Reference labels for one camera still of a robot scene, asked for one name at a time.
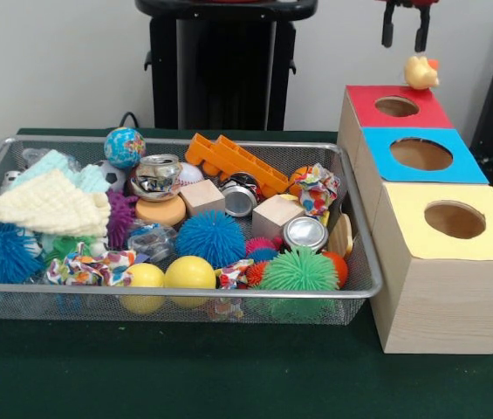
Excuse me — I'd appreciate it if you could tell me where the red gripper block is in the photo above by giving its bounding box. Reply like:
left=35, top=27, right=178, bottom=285
left=375, top=0, right=442, bottom=52

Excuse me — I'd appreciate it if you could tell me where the pale yellow duck toy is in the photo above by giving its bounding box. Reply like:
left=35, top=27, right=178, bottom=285
left=403, top=55, right=441, bottom=92

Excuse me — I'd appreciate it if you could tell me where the light blue cloth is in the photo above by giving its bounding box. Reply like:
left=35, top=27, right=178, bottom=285
left=10, top=148, right=111, bottom=193

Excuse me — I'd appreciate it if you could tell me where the cream knitted cloth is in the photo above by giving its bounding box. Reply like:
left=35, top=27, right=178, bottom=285
left=0, top=168, right=112, bottom=285

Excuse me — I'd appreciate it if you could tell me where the clear mesh bin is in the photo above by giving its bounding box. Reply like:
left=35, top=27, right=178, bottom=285
left=0, top=135, right=385, bottom=325

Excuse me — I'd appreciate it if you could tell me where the wooden box with three holes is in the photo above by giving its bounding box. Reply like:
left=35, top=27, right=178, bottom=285
left=337, top=85, right=493, bottom=355

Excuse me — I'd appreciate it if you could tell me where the orange plastic block tray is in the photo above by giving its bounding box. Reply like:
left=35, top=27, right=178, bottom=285
left=184, top=133, right=291, bottom=196

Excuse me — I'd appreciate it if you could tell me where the silver drink can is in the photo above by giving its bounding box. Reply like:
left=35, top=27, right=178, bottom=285
left=281, top=216, right=330, bottom=253

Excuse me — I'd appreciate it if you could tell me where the small globe ball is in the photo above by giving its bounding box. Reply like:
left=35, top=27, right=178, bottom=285
left=104, top=126, right=147, bottom=170

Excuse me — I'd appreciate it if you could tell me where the yellow ball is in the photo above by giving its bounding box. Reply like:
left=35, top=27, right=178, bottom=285
left=163, top=256, right=217, bottom=290

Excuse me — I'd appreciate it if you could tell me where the small soccer ball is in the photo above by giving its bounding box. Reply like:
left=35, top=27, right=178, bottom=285
left=95, top=160, right=128, bottom=193

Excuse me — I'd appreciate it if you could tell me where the purple bumpy ball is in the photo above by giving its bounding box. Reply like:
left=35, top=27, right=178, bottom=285
left=106, top=189, right=140, bottom=251

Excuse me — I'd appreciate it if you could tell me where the colourful patterned cloth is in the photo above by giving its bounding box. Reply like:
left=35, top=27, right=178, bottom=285
left=45, top=244, right=138, bottom=288

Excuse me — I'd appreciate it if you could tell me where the green spiky toy with eyes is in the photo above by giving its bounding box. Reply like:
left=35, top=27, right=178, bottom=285
left=43, top=235, right=107, bottom=264

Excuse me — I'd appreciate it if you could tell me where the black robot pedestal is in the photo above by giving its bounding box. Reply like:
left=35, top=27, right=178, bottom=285
left=134, top=0, right=319, bottom=131

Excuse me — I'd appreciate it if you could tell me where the black cable loop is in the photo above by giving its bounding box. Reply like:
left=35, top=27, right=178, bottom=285
left=118, top=111, right=141, bottom=129

